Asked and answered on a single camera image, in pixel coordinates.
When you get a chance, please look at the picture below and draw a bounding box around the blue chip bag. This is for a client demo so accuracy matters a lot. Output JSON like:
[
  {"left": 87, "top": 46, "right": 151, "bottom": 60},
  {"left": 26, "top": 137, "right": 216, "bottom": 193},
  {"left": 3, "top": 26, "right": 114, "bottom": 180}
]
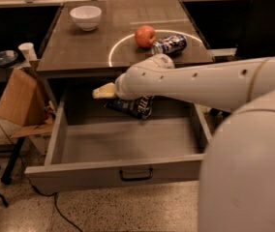
[{"left": 106, "top": 96, "right": 153, "bottom": 120}]

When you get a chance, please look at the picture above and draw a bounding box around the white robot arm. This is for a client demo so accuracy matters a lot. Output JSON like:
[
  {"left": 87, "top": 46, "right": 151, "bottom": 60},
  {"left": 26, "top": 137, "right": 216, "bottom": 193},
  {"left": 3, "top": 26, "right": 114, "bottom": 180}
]
[{"left": 93, "top": 54, "right": 275, "bottom": 232}]

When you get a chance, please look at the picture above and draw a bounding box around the grey cabinet counter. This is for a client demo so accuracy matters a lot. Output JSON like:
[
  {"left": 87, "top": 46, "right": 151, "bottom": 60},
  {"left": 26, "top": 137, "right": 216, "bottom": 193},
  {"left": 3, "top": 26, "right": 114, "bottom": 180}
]
[{"left": 36, "top": 0, "right": 215, "bottom": 108}]

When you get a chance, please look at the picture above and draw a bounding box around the grey open drawer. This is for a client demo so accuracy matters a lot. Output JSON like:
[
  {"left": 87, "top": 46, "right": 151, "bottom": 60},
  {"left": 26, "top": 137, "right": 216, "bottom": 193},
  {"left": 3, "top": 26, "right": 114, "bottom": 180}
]
[{"left": 24, "top": 80, "right": 213, "bottom": 195}]

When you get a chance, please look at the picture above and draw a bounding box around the red apple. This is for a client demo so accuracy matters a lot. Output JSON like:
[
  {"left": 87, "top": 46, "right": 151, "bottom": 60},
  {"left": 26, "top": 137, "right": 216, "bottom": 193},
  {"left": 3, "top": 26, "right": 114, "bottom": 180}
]
[{"left": 135, "top": 25, "right": 156, "bottom": 48}]

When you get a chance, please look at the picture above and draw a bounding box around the white bowl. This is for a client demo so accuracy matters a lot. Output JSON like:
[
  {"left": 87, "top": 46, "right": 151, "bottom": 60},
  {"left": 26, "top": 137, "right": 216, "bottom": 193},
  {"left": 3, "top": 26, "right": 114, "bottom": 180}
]
[{"left": 70, "top": 6, "right": 102, "bottom": 31}]

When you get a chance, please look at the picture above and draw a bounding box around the blue soda can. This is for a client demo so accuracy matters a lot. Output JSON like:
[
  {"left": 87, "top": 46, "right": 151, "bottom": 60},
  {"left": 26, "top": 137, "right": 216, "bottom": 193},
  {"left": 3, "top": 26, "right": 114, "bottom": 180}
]
[{"left": 151, "top": 34, "right": 187, "bottom": 55}]

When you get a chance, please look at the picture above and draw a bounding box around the brown cardboard box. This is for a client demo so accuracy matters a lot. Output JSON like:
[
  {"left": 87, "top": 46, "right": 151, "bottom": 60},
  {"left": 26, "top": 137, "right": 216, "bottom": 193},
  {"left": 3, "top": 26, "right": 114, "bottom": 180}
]
[{"left": 0, "top": 60, "right": 53, "bottom": 138}]

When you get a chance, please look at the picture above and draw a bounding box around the white paper cup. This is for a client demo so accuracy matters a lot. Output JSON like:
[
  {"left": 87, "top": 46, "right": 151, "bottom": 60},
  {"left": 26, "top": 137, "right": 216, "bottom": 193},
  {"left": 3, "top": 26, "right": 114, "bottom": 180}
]
[{"left": 18, "top": 43, "right": 37, "bottom": 61}]

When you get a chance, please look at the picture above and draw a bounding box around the dark blue plate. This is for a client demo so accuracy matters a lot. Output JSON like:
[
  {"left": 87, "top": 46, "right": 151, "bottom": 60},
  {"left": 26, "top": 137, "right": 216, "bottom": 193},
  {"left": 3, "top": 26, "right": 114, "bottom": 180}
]
[{"left": 0, "top": 50, "right": 18, "bottom": 68}]

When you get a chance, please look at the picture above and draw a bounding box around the black table leg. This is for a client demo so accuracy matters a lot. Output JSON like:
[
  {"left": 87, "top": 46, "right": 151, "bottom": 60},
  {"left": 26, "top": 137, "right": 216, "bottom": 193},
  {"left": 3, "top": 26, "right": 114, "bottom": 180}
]
[{"left": 1, "top": 137, "right": 25, "bottom": 185}]

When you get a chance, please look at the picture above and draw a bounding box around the black office chair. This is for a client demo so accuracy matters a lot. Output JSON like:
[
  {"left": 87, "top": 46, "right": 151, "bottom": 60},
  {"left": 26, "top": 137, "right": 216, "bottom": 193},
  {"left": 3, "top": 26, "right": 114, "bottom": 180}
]
[{"left": 235, "top": 0, "right": 275, "bottom": 59}]

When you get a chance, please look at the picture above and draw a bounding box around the black drawer handle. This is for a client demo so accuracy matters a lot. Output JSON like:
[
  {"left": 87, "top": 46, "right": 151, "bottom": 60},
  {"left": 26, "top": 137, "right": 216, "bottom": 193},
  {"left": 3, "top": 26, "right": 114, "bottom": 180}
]
[{"left": 119, "top": 168, "right": 153, "bottom": 182}]

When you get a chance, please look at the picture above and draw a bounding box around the black floor cable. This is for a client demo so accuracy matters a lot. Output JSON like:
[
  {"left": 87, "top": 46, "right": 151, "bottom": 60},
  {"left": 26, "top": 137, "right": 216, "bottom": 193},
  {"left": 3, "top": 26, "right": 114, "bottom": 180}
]
[{"left": 0, "top": 100, "right": 84, "bottom": 232}]

